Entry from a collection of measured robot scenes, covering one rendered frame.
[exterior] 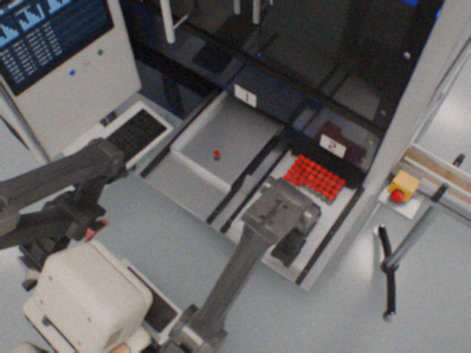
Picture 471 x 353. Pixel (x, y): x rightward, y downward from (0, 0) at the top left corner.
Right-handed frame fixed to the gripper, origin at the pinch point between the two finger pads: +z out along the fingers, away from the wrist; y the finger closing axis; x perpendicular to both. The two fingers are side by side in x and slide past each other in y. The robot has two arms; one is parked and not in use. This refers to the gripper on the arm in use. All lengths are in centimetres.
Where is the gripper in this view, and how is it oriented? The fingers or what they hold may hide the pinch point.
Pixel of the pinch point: (283, 260)
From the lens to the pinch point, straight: 149.3
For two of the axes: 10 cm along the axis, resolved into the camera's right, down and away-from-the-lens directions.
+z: -1.0, 6.0, 7.9
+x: -8.1, -5.1, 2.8
